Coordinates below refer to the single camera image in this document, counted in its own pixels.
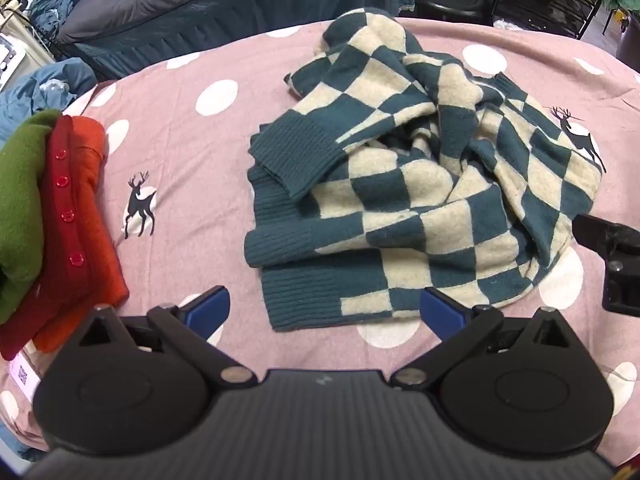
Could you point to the teal and cream checkered sweater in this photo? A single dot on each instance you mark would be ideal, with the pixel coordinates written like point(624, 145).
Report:
point(400, 185)

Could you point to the orange folded garment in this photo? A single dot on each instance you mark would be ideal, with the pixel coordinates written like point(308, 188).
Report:
point(100, 240)

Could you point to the red buttoned cardigan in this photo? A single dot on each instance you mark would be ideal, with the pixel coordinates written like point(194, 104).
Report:
point(65, 240)

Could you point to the pink polka dot deer blanket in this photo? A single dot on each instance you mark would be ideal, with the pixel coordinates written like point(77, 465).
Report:
point(200, 160)

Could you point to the light blue crumpled cloth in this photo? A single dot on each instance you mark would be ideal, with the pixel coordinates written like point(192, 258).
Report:
point(40, 85)

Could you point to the green folded garment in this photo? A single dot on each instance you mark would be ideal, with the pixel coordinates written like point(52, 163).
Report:
point(20, 200)

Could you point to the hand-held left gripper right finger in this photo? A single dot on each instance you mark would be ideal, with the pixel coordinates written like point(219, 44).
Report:
point(440, 310)

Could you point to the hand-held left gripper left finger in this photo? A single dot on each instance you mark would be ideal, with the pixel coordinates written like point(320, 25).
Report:
point(210, 307)

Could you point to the white paper label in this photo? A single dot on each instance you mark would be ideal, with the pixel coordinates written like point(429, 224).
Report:
point(24, 375)

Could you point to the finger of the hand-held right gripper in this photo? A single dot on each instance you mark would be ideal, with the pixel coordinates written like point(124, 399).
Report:
point(617, 240)

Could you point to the white appliance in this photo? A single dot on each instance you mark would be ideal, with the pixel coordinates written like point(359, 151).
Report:
point(9, 52)

